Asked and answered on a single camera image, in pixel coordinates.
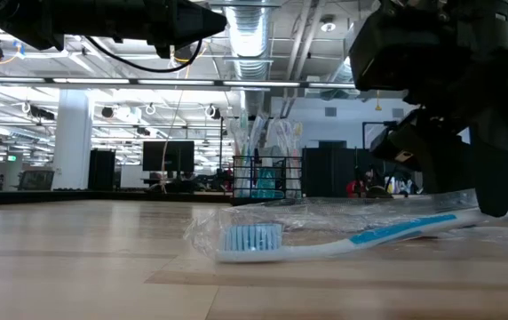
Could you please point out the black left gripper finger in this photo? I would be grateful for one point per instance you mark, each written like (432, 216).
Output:
(187, 33)
(196, 15)

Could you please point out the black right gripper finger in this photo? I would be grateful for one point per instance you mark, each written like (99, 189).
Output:
(502, 178)
(451, 164)

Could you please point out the blue mouthwash bottle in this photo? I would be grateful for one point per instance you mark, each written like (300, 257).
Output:
(275, 184)
(260, 184)

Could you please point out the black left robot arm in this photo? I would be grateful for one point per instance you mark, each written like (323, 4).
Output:
(27, 18)

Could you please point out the yellow hanging pendant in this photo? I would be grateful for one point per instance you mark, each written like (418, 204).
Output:
(377, 107)

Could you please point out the long ceiling light strip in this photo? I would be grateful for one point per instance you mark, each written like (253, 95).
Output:
(258, 83)

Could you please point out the round ceiling fixture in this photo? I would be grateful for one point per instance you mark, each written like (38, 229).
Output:
(327, 26)

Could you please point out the black partition cabinet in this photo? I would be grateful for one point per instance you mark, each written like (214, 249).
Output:
(329, 173)

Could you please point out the black computer monitor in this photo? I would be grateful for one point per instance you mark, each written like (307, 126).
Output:
(167, 155)

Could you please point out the white square pillar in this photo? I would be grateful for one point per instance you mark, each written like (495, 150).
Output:
(72, 142)

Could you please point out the black tall cabinet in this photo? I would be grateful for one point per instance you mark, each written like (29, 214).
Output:
(101, 171)

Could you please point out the green exit sign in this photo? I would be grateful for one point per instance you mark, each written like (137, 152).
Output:
(12, 158)

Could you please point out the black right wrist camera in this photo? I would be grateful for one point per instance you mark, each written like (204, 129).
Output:
(407, 142)

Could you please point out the silver ribbed air duct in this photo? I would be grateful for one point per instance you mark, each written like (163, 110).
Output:
(248, 44)

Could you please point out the black aluminium table frame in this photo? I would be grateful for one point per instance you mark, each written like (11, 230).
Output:
(36, 196)

